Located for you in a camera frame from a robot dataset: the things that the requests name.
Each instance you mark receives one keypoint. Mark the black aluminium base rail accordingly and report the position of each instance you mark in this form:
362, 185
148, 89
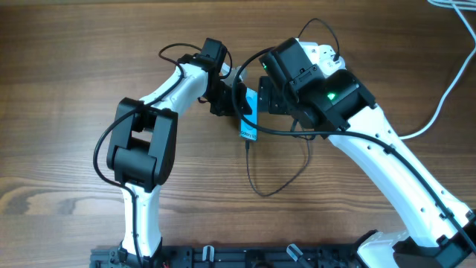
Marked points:
333, 255

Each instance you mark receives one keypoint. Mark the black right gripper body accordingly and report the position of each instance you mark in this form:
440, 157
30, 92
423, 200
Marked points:
279, 103

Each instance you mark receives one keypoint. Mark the white power strip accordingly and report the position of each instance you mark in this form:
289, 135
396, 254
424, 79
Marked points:
318, 53

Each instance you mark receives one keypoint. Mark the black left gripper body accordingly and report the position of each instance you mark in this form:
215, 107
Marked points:
222, 98

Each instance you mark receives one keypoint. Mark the white USB charger plug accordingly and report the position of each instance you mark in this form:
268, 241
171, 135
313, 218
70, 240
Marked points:
329, 66

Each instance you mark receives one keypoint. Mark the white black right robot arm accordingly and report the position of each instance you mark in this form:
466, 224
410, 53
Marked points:
318, 90

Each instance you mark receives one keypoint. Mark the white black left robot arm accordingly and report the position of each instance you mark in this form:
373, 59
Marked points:
142, 144

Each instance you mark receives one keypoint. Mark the blue screen Galaxy smartphone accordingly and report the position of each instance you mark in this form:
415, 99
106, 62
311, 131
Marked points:
246, 131

